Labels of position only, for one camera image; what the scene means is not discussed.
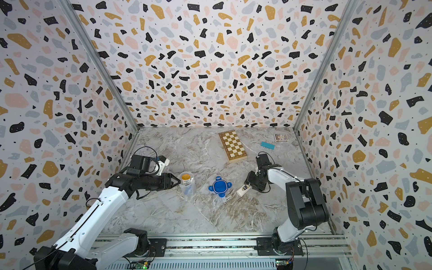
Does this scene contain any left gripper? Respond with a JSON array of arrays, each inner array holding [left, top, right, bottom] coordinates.
[[141, 172, 182, 190]]

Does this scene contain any cream tube orange cap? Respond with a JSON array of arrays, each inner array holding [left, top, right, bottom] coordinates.
[[181, 173, 192, 186]]

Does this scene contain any clear plastic container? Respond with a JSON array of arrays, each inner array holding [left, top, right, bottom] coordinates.
[[180, 172, 196, 197]]

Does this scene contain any blue container lid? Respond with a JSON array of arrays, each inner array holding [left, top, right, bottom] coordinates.
[[208, 176, 232, 198]]

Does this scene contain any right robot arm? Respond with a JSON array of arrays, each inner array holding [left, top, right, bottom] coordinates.
[[237, 164, 329, 254]]

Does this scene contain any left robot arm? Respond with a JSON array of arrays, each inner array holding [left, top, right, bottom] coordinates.
[[34, 173, 181, 270]]

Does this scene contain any teal small box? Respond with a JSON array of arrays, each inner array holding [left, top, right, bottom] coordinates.
[[261, 142, 275, 150]]

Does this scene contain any wooden chessboard box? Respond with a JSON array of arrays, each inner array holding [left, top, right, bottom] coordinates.
[[218, 130, 248, 163]]

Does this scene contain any playing card box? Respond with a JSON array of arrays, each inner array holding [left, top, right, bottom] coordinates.
[[274, 134, 289, 142]]

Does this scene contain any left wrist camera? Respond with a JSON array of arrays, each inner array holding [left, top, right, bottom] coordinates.
[[157, 155, 170, 176]]

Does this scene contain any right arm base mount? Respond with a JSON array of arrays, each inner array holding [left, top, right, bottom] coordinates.
[[254, 236, 304, 256]]

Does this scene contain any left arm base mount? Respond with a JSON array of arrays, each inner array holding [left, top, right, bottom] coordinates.
[[123, 228, 167, 258]]

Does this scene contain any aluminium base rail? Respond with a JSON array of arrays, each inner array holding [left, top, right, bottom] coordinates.
[[103, 232, 357, 270]]

